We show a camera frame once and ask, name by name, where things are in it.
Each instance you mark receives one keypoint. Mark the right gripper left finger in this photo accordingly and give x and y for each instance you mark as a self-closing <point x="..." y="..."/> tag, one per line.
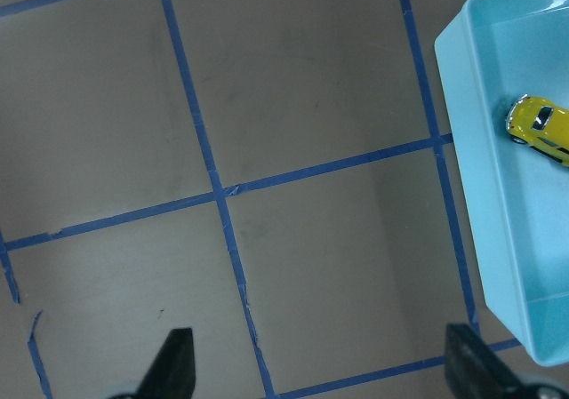
<point x="172" y="374"/>

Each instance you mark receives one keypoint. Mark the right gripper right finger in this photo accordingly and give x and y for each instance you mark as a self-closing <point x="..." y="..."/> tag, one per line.
<point x="473" y="370"/>

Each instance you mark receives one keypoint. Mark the yellow beetle toy car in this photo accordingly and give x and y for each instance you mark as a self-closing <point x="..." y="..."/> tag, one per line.
<point x="540" y="124"/>

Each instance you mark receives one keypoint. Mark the brown paper table mat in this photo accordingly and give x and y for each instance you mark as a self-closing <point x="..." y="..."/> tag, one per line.
<point x="278" y="175"/>

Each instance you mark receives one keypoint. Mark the turquoise plastic bin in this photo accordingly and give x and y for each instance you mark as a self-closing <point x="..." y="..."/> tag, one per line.
<point x="490" y="54"/>

